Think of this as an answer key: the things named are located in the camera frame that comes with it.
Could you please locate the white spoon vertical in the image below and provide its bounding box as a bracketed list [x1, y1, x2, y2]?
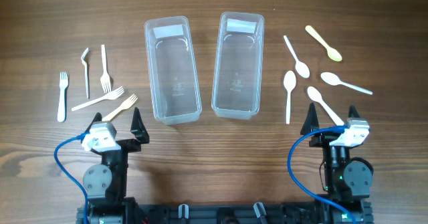
[283, 70, 296, 124]

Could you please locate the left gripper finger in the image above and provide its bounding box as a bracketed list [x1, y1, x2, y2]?
[84, 112, 102, 133]
[130, 107, 150, 142]

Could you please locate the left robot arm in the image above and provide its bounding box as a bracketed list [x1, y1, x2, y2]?
[81, 108, 150, 223]

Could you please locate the left blue cable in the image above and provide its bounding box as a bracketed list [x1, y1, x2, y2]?
[53, 134, 90, 224]

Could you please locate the cream plastic fork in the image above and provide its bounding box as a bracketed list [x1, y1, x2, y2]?
[102, 94, 138, 121]

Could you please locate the clear plastic container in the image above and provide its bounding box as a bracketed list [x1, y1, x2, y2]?
[144, 16, 202, 125]
[211, 12, 264, 120]

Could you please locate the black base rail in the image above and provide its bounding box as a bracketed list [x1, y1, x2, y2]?
[76, 201, 374, 224]

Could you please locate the yellow plastic spoon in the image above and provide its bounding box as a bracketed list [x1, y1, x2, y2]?
[305, 25, 342, 62]

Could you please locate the white spoon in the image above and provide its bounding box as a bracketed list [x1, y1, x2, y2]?
[307, 86, 344, 126]
[283, 35, 310, 78]
[320, 72, 373, 95]

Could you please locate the small white fork far left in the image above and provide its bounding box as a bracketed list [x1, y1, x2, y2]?
[57, 72, 69, 122]

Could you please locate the right clear plastic container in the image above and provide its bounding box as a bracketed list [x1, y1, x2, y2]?
[211, 12, 264, 120]

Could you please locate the left clear plastic container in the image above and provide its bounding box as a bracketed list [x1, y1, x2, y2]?
[144, 16, 202, 125]

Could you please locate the right blue cable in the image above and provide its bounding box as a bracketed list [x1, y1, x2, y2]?
[287, 125, 358, 224]

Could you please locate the bent white plastic fork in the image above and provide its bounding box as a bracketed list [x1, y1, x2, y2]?
[80, 47, 90, 99]

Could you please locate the white fork upright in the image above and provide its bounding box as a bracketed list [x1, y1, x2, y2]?
[100, 45, 111, 93]

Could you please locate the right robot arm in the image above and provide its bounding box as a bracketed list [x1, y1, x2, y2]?
[300, 132, 374, 223]

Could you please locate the white fork diagonal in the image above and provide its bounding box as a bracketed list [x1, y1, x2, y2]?
[72, 86, 124, 111]

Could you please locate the blue cable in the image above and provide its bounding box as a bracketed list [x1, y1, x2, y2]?
[287, 125, 358, 224]
[53, 134, 90, 224]

